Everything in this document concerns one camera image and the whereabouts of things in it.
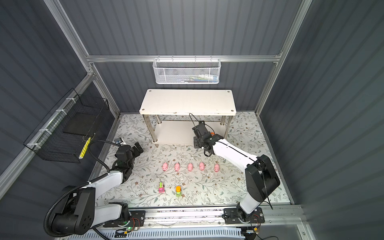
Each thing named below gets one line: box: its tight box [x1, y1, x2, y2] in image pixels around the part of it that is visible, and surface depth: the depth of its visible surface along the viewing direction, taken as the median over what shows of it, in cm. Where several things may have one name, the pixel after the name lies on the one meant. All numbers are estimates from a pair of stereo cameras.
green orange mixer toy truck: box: [175, 185, 182, 197], surface depth 82 cm
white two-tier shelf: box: [139, 89, 237, 144], surface depth 86 cm
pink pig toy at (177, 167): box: [174, 162, 180, 172], surface depth 92 cm
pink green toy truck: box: [158, 182, 165, 194], surface depth 84 cm
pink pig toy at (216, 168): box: [214, 163, 220, 173], surface depth 92 cm
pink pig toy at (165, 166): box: [162, 162, 169, 172], surface depth 92 cm
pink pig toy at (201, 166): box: [199, 162, 205, 171], surface depth 93 cm
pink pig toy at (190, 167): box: [187, 163, 194, 172], surface depth 92 cm
